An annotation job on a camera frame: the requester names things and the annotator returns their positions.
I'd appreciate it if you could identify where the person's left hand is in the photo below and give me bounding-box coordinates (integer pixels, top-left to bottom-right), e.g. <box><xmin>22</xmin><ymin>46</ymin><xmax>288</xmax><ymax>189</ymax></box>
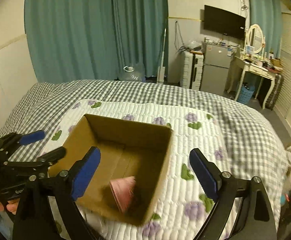
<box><xmin>0</xmin><ymin>199</ymin><xmax>20</xmax><ymax>215</ymax></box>

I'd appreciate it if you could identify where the white floral quilted mat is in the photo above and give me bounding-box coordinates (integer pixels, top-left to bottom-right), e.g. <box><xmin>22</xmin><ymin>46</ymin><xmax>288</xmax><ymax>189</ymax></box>
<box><xmin>42</xmin><ymin>99</ymin><xmax>230</xmax><ymax>239</ymax></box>

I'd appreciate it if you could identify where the brown cardboard box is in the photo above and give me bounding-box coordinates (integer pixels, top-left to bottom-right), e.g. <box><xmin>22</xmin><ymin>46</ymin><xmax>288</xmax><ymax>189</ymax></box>
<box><xmin>49</xmin><ymin>114</ymin><xmax>173</xmax><ymax>226</ymax></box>

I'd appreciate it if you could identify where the clear water jug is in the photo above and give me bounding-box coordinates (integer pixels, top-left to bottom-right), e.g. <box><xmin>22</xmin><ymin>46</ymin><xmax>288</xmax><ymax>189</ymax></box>
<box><xmin>118</xmin><ymin>63</ymin><xmax>146</xmax><ymax>82</ymax></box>

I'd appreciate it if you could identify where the blue laundry basket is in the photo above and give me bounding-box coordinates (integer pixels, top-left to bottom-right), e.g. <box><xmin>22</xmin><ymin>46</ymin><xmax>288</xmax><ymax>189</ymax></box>
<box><xmin>237</xmin><ymin>82</ymin><xmax>255</xmax><ymax>105</ymax></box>

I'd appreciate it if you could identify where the green curtain left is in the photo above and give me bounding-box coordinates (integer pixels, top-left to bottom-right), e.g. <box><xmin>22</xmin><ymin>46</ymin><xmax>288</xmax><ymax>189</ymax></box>
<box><xmin>24</xmin><ymin>0</ymin><xmax>168</xmax><ymax>83</ymax></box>

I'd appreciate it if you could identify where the green curtain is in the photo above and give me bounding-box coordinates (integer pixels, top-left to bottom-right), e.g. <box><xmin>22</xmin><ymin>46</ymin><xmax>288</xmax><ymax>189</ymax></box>
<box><xmin>24</xmin><ymin>0</ymin><xmax>168</xmax><ymax>83</ymax></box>
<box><xmin>249</xmin><ymin>0</ymin><xmax>283</xmax><ymax>57</ymax></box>

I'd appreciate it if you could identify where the white floor mop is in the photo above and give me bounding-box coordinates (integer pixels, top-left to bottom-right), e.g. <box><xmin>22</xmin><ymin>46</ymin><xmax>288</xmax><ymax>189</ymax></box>
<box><xmin>156</xmin><ymin>23</ymin><xmax>167</xmax><ymax>83</ymax></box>

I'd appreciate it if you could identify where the white dressing table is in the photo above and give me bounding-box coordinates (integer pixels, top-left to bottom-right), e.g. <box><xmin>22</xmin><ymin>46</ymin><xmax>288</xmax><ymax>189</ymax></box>
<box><xmin>226</xmin><ymin>56</ymin><xmax>276</xmax><ymax>109</ymax></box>

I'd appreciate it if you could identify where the silver mini fridge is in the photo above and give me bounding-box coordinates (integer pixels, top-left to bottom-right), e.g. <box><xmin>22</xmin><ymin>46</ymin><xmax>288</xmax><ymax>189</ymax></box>
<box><xmin>200</xmin><ymin>43</ymin><xmax>233</xmax><ymax>95</ymax></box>

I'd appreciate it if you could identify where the white suitcase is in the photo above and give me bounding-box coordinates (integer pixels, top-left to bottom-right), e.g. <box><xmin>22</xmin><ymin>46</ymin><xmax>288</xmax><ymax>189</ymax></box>
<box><xmin>180</xmin><ymin>51</ymin><xmax>204</xmax><ymax>90</ymax></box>

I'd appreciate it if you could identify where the green curtain right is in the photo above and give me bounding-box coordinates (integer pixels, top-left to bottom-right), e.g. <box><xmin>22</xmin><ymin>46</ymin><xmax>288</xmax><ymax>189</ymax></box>
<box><xmin>249</xmin><ymin>0</ymin><xmax>283</xmax><ymax>57</ymax></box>

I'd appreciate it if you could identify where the black wall television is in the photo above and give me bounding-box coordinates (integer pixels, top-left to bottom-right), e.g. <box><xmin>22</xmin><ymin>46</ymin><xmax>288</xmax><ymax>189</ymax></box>
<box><xmin>203</xmin><ymin>5</ymin><xmax>246</xmax><ymax>40</ymax></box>

